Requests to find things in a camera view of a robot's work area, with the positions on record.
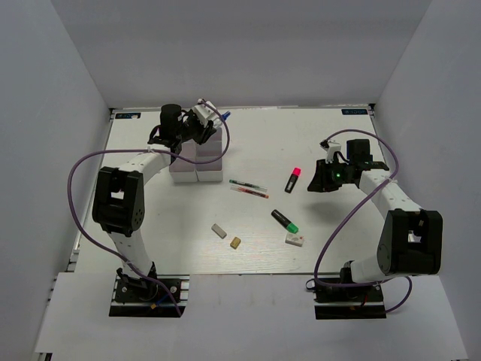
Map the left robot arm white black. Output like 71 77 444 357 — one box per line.
92 99 225 300

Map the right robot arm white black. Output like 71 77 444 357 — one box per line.
307 139 443 300

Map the white container right bin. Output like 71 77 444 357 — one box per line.
195 129 223 183

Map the white container bin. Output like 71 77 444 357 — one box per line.
169 141 198 184
195 129 223 183

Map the black highlighter pink cap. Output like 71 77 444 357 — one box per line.
284 168 301 193

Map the white container left bin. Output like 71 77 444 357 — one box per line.
169 141 198 184

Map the black highlighter green cap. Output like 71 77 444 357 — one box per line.
271 209 298 234

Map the green ink pen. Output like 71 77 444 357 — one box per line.
229 179 267 192

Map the blue label right corner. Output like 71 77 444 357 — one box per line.
341 108 368 115

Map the blue label corner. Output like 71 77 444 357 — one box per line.
341 108 368 115
115 112 141 120

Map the white eraser red print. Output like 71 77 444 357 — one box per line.
285 232 304 247

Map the blue label left corner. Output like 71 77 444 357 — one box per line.
115 112 141 120

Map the red ink pen orange cap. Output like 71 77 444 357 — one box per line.
230 185 269 199

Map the grey white eraser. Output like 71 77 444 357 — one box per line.
211 223 227 239

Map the tan yellow eraser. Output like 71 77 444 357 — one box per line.
230 237 241 249

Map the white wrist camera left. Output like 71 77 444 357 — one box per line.
192 99 217 127

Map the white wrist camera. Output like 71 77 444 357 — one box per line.
192 99 217 127
319 140 341 164

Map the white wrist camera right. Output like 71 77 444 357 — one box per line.
319 140 341 164

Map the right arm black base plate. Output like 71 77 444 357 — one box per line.
305 278 386 320

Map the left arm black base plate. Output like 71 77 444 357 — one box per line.
109 275 190 318

